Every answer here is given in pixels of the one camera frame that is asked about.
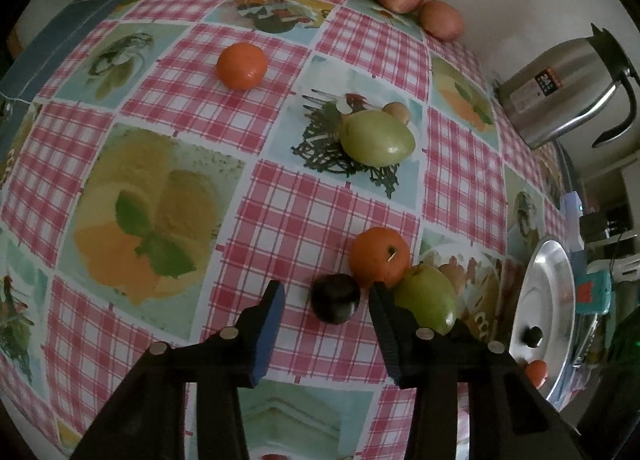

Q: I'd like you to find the glossy green fruit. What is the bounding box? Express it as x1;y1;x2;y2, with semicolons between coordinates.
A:
393;264;458;337

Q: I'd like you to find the teal box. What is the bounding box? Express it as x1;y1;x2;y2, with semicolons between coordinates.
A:
575;270;613;316

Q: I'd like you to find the small orange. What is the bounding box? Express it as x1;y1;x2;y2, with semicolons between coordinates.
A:
524;360;549;389

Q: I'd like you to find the round metal plate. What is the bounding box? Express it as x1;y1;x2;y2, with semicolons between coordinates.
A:
509;235;577;401

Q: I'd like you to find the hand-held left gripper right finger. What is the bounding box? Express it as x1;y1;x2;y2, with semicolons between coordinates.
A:
368;281;591;460

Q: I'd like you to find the black box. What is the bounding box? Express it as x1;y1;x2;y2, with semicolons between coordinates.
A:
580;212;621;243

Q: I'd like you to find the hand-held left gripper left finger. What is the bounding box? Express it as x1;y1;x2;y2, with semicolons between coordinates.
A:
70;280;287;460

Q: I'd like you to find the small brown fruit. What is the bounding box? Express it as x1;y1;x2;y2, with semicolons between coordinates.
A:
384;102;412;125

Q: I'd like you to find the pale green round fruit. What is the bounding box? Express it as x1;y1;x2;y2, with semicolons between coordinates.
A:
340;110;417;167

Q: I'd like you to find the steel thermos jug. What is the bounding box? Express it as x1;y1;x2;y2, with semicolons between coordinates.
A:
494;24;640;151

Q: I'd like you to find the checked picture tablecloth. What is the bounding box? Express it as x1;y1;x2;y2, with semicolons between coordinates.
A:
0;0;581;460

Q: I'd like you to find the orange with stem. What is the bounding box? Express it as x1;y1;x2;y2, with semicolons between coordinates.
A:
348;226;411;289

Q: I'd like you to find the large orange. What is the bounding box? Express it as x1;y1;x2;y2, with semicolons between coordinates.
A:
216;42;268;91

